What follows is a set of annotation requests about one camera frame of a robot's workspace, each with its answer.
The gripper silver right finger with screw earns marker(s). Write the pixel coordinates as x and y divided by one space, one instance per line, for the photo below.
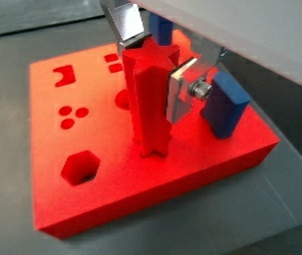
187 83

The red star peg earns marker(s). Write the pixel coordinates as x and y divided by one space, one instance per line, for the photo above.
147 66

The blue peg behind star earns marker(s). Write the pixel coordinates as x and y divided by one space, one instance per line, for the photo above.
161 29

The blue rectangular peg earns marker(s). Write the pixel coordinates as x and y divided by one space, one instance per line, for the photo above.
225 105

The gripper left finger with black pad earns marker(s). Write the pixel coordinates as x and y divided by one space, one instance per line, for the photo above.
126 22

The red shape-sorting board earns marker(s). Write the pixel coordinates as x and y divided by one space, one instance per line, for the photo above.
91 178

